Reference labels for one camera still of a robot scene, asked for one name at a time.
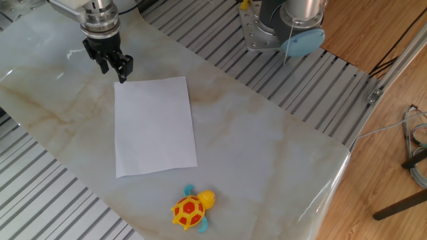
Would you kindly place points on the white zip tie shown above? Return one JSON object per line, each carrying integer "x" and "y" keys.
{"x": 290, "y": 36}

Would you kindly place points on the yellow turtle bath toy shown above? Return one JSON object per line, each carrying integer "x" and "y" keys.
{"x": 188, "y": 210}

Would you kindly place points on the metal corner bracket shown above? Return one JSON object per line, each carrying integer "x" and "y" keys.
{"x": 375, "y": 96}

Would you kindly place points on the aluminium frame strut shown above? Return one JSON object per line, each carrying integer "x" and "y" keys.
{"x": 402, "y": 61}

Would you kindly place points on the white paper sheet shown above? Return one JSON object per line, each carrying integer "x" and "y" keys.
{"x": 153, "y": 126}

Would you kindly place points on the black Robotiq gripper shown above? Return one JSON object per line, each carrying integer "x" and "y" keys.
{"x": 103, "y": 45}

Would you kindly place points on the yellow plastic clip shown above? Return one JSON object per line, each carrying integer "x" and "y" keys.
{"x": 244, "y": 4}

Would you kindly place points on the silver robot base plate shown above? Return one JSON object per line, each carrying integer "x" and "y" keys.
{"x": 250, "y": 30}

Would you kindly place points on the dark furniture leg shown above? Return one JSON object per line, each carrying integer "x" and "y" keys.
{"x": 415, "y": 159}
{"x": 400, "y": 205}

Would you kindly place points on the glossy marble pattern mat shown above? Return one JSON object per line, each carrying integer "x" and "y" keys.
{"x": 250, "y": 150}

